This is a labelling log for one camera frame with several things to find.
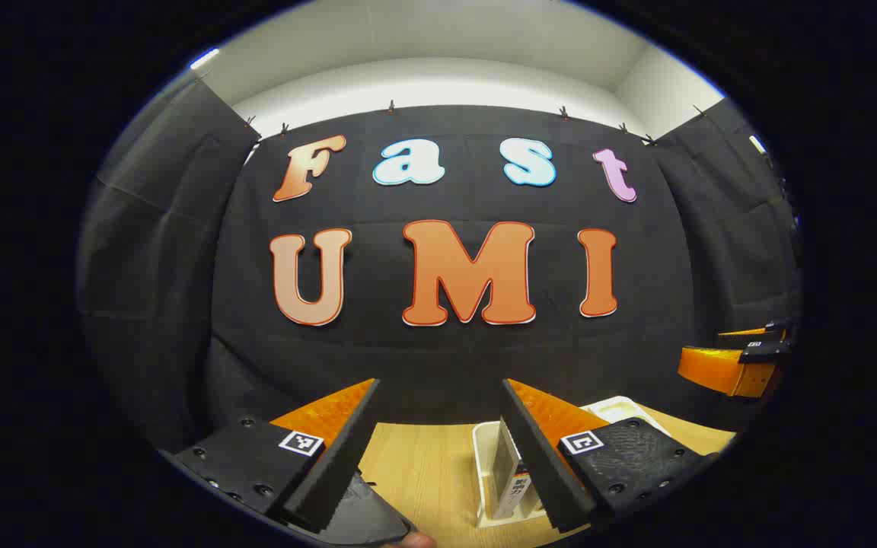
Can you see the white book with dark picture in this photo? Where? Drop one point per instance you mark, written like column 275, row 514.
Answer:
column 505, row 468

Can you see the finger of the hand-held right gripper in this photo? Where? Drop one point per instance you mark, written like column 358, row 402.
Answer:
column 716, row 369
column 770, row 332

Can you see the grey schoolbag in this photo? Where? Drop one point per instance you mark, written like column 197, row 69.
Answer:
column 366, row 514

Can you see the white plastic bookshelf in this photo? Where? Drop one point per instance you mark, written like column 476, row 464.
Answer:
column 484, row 457

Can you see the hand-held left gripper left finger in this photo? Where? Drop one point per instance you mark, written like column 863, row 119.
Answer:
column 332, row 472

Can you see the ceiling light strip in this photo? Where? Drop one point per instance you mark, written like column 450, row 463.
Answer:
column 205, row 58
column 757, row 144

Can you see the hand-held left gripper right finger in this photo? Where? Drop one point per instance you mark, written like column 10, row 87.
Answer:
column 541, row 464

